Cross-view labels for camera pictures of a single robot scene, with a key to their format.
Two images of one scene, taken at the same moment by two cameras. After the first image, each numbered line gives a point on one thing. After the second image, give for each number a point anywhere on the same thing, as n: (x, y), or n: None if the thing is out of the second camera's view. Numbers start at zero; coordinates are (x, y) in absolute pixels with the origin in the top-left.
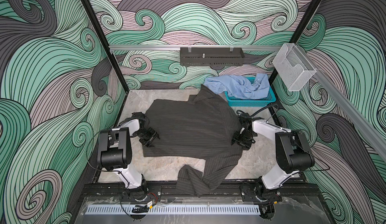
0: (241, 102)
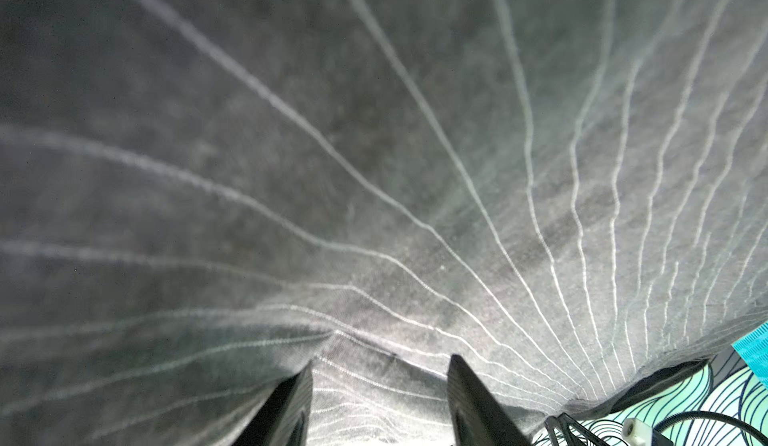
0: (753, 350)
